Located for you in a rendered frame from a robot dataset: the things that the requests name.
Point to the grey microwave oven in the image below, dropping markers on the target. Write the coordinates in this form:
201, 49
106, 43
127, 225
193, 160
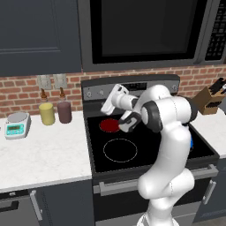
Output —
147, 32

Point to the grey stove knob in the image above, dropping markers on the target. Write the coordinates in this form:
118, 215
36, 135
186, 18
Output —
175, 87
101, 93
88, 94

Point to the white kitchen scale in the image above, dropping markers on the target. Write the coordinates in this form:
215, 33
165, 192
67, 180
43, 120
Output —
17, 125

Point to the black stove with hob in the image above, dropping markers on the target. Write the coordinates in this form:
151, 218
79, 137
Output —
147, 159

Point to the dark grey wall cupboard door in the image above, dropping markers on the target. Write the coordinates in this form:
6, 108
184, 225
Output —
38, 35

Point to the black microwave door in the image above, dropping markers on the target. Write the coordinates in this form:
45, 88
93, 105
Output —
141, 29

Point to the black oven door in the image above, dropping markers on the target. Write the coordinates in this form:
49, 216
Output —
117, 206

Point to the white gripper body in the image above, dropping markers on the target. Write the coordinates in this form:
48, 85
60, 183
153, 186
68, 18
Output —
112, 99

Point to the maroon sauce bottle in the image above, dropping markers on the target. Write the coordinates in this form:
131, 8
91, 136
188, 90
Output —
64, 110

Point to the blue round object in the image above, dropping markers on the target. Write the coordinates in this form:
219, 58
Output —
191, 143

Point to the grey dishwasher front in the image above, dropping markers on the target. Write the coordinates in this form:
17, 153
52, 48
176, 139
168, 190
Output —
14, 210

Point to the dark grey base cupboard door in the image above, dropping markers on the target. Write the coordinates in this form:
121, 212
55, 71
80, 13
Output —
214, 191
67, 204

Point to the white wall outlet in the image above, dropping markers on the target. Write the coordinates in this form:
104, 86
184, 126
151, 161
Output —
60, 81
44, 81

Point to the yellow oil bottle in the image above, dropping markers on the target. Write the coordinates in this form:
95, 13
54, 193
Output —
46, 111

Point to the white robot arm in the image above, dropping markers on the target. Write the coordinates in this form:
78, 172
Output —
167, 138

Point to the brown knife block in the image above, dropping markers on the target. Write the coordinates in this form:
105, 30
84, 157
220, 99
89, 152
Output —
209, 100

